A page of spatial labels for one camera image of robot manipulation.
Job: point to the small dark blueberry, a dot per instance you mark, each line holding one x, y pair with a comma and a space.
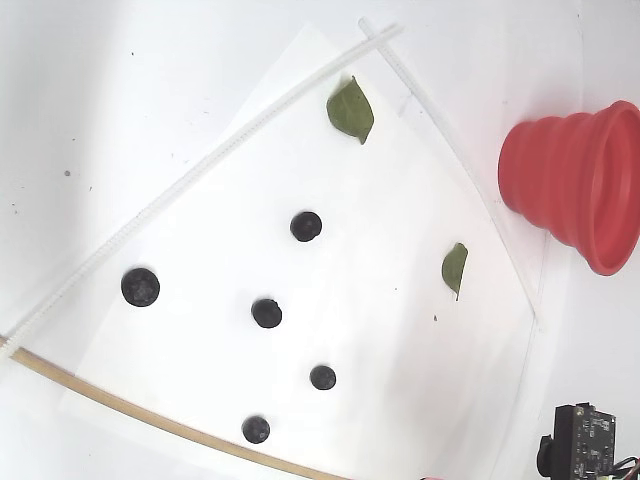
266, 313
305, 226
322, 377
256, 429

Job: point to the red collapsible silicone cup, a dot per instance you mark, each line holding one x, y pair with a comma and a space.
560, 185

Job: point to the white paper sheet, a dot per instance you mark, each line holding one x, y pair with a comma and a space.
375, 300

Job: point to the large green leaf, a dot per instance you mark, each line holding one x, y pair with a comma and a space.
350, 110

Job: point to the small narrow green leaf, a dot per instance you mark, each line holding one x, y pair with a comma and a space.
454, 270

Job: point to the large dark blueberry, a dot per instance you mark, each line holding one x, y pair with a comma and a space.
140, 287

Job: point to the long white ridged rod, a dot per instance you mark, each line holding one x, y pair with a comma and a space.
380, 37
366, 30

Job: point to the long wooden dowel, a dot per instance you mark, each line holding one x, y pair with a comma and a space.
75, 381

